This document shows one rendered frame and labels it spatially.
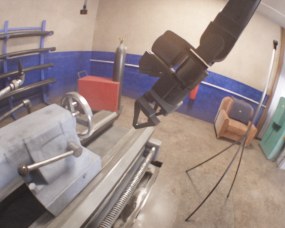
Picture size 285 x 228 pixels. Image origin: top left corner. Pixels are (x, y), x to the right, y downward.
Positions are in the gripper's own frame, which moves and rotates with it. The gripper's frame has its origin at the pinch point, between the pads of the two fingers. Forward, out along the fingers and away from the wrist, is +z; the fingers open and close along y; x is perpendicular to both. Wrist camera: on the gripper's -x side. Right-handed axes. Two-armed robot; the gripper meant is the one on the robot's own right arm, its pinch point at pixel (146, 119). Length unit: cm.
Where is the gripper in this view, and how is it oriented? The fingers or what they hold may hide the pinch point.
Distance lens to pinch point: 34.8
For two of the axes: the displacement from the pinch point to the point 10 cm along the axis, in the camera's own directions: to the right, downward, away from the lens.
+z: -5.4, 5.8, 6.1
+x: 6.3, 7.6, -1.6
